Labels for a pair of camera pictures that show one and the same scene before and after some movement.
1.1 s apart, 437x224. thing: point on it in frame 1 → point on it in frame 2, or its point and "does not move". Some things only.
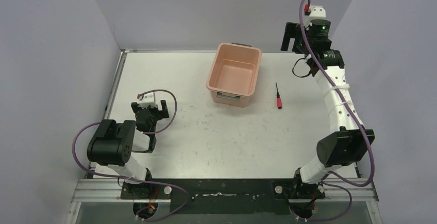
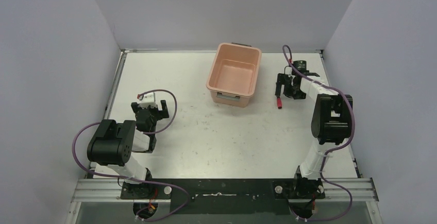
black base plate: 228,196 does not move
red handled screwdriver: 279,99 does not move
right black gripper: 292,31 → 283,79
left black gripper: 150,109 does not move
